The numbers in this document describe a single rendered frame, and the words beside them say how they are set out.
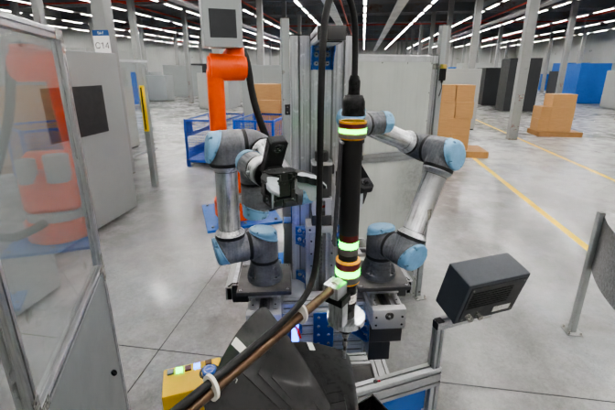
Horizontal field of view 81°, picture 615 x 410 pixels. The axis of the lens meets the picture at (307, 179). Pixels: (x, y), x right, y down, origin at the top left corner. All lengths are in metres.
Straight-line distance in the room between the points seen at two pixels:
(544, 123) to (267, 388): 12.61
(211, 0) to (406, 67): 2.55
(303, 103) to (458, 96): 7.43
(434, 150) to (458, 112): 7.39
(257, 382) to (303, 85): 1.13
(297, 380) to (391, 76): 2.23
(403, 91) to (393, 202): 0.84
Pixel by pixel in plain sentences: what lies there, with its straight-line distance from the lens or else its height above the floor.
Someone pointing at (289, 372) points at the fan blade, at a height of 1.37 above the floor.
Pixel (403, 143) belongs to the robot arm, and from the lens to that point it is 1.48.
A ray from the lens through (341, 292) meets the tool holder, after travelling 0.63.
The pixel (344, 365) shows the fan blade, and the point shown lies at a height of 1.17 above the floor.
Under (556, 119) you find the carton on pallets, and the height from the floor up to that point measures 0.51.
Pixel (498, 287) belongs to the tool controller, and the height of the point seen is 1.19.
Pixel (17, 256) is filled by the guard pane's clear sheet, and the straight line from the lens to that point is 1.28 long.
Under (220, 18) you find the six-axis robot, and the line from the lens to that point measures 4.54.
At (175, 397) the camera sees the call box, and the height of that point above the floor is 1.06.
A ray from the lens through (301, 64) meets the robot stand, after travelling 1.52.
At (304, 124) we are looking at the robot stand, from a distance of 1.54.
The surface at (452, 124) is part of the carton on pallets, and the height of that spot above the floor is 0.74.
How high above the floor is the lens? 1.89
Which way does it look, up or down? 17 degrees down
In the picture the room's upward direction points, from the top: straight up
